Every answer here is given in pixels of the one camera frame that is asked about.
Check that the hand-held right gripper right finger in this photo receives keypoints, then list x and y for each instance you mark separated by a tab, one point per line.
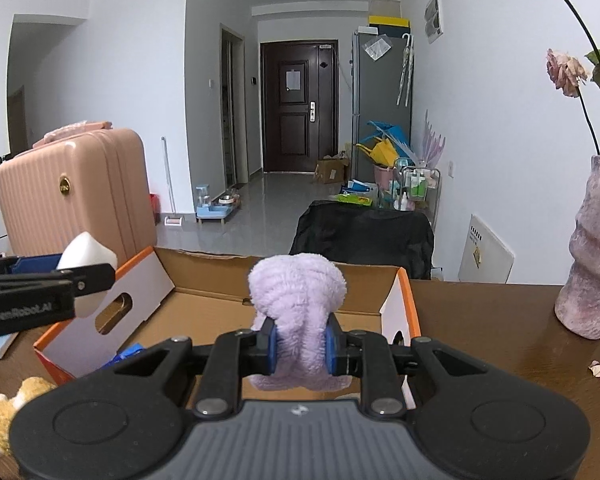
332	347

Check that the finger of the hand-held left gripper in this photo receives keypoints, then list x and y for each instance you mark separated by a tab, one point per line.
35	262
40	277

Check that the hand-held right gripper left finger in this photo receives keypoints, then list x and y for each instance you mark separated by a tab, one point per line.
269	350

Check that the white round sponge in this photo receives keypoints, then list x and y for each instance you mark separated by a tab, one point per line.
87	255

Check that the lavender fluffy towel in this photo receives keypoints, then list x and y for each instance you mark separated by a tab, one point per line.
300	290

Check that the cardboard box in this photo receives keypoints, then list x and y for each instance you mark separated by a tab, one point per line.
205	305
330	170

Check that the small blue tissue packet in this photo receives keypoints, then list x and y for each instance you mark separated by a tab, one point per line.
127	352

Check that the pink ribbed suitcase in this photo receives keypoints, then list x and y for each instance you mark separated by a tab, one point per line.
80	195

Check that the yellow and white plush toy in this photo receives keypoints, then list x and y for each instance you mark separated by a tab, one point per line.
10	410

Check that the red bin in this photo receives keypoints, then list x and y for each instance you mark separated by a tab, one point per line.
154	207

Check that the brown room door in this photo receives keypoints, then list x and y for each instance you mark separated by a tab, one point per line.
17	120

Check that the white mop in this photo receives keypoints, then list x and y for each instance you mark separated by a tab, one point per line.
172	221

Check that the green packet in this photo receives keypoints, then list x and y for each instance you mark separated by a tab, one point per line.
355	200

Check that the blue pet water feeder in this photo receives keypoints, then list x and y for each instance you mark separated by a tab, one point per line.
215	207

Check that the cardboard box on floor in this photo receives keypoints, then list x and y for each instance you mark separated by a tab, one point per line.
330	170

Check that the pink bucket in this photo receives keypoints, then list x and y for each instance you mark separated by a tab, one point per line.
384	177

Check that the white flat board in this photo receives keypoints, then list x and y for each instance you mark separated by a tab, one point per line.
485	250

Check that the dark brown entrance door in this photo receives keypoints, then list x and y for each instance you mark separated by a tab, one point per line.
300	130

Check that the purple feather decoration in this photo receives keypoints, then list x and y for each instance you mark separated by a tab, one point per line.
434	140

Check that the grey refrigerator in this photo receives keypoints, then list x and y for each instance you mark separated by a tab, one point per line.
375	100

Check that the white paper on door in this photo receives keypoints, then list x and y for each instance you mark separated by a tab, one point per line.
293	80

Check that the mauve textured vase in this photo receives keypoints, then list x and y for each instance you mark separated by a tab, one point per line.
590	260

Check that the white folded umbrella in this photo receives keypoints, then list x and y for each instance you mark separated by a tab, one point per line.
405	70

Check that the clear plastic bag on refrigerator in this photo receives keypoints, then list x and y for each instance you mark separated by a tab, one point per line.
376	47

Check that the yellow and black box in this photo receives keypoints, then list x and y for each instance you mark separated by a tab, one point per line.
389	21

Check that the side doorway frame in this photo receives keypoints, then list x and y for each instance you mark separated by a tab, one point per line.
232	110

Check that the white electrical wall panel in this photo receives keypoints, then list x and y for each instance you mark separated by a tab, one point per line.
433	15

